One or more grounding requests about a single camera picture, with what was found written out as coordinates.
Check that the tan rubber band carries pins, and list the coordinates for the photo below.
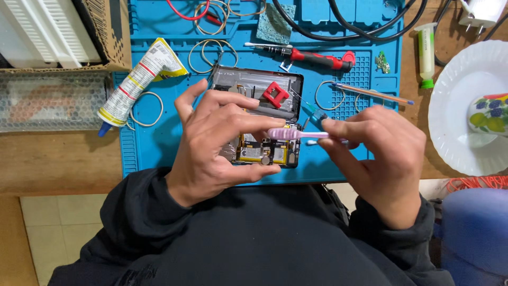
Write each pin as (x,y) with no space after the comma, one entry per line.
(317,97)
(356,104)
(235,53)
(197,22)
(160,105)
(190,55)
(238,14)

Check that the white charger plug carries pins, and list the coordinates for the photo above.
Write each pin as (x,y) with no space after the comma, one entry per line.
(482,10)

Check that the person's left hand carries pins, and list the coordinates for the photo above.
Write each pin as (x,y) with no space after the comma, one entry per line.
(198,159)

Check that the small metal bracket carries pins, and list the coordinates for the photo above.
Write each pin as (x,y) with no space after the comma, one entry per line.
(286,65)

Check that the teal cleaning sponge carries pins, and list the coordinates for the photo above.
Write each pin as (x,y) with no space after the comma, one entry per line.
(276,24)

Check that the smartphone with yellow battery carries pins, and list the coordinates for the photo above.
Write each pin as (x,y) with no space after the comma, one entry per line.
(274,155)

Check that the red alligator clip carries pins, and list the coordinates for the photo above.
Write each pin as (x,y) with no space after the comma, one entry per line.
(214,18)

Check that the black tweezers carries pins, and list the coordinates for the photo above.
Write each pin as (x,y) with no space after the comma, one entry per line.
(217,67)

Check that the white scalloped plate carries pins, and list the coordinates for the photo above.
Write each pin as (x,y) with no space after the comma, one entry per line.
(452,119)

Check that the person's black hoodie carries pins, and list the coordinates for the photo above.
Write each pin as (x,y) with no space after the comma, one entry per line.
(258,238)

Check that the brown cardboard box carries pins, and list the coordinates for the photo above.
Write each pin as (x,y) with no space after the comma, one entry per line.
(115,35)

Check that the small green circuit board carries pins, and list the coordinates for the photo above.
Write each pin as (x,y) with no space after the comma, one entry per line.
(382,62)

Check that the white and yellow glue tube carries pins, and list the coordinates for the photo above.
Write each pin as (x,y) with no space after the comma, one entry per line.
(137,81)

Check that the blue silicone repair mat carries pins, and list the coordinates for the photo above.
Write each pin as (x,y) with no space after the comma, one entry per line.
(166,143)

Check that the pink toothbrush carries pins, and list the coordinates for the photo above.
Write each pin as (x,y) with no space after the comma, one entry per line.
(293,134)

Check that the black phone back cover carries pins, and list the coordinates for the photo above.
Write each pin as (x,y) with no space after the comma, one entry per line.
(246,79)

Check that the clear bubble wrap sheet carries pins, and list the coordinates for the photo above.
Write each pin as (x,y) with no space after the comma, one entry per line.
(51,101)

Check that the red and black screwdriver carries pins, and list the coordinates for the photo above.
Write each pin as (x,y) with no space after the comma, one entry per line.
(321,59)

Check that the small red plastic tool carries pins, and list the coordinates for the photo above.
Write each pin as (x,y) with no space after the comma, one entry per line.
(276,94)

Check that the blue padded stool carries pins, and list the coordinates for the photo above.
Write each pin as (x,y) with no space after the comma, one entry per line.
(476,238)

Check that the small blue syringe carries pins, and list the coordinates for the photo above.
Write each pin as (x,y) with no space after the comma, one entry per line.
(316,113)

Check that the person's right hand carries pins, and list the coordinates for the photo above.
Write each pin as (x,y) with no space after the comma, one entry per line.
(389,167)

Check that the fruit print cup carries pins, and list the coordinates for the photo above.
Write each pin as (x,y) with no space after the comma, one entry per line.
(490,115)

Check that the white ribbed plastic panel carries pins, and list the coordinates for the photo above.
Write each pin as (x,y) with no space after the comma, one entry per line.
(43,31)

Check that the green flux syringe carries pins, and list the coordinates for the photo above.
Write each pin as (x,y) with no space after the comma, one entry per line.
(426,55)

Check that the white cotton swab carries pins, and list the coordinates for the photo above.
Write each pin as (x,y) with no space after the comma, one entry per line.
(262,45)

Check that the orange pen with blue cap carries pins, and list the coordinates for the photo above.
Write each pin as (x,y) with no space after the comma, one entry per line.
(373,93)

